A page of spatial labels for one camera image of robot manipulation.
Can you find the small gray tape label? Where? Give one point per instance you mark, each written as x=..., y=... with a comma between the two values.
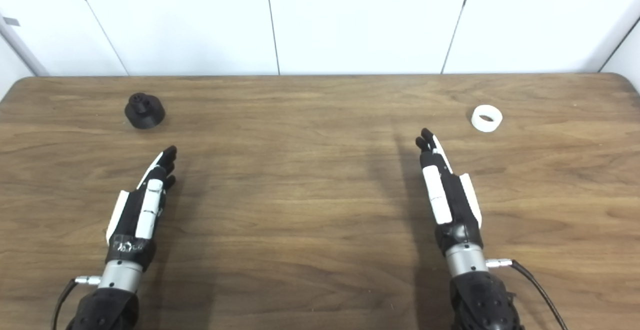
x=12, y=21

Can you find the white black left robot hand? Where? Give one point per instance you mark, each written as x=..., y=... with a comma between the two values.
x=149, y=210

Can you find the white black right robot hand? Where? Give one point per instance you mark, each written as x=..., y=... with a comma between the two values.
x=440, y=200

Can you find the round black part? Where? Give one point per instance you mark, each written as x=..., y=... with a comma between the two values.
x=145, y=115

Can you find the gray wall corner post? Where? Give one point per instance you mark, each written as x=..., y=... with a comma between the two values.
x=20, y=45

